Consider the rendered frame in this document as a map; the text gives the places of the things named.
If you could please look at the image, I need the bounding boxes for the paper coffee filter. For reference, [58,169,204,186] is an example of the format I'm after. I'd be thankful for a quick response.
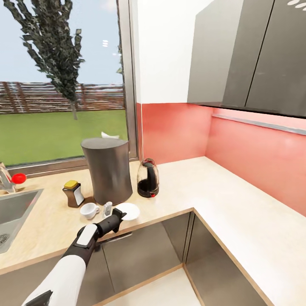
[101,132,119,139]

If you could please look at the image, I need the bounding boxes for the bottle of coffee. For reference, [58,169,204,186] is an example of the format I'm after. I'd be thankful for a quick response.
[62,181,85,208]

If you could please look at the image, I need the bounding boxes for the electric kettle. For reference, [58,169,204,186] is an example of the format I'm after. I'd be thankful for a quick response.
[137,159,159,198]

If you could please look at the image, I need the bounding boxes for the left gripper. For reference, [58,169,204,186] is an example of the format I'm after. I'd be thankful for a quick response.
[104,208,127,233]

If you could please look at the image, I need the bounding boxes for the coffee cup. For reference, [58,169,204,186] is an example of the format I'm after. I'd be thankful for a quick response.
[80,203,100,220]

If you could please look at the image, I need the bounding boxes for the saucer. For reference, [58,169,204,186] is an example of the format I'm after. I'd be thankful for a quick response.
[116,203,140,221]

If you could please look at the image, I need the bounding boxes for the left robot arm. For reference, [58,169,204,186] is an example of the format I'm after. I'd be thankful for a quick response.
[22,202,127,306]

